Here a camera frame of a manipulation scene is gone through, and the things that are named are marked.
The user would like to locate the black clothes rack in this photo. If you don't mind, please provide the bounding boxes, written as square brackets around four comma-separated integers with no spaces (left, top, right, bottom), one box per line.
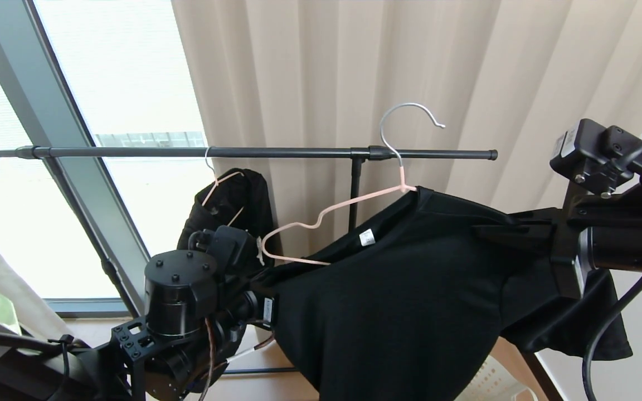
[0,146,499,375]

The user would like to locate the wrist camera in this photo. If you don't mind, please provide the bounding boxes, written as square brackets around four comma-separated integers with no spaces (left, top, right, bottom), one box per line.
[549,119,642,195]
[187,224,255,273]

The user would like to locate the black garment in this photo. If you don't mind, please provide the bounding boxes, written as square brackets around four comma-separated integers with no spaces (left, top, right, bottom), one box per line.
[254,187,633,401]

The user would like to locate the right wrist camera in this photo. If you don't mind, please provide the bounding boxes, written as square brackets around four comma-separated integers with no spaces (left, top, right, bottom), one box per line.
[549,119,642,195]

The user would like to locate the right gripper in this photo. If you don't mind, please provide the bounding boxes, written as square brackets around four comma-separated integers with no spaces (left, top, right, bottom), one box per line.
[471,205,642,300]

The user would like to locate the black shorts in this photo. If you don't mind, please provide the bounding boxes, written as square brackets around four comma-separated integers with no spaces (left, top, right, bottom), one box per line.
[176,168,275,268]

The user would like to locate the pink clothes hanger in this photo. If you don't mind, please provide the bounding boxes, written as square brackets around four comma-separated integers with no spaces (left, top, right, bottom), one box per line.
[203,148,245,226]
[261,102,447,266]

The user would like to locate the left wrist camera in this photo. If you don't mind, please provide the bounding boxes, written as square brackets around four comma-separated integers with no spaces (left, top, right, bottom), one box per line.
[187,224,255,273]

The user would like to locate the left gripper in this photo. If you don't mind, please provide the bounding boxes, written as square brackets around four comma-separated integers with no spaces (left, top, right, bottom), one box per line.
[236,292,277,335]

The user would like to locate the white laundry basket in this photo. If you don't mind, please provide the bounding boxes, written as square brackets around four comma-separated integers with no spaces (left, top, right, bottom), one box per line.
[469,355,539,401]

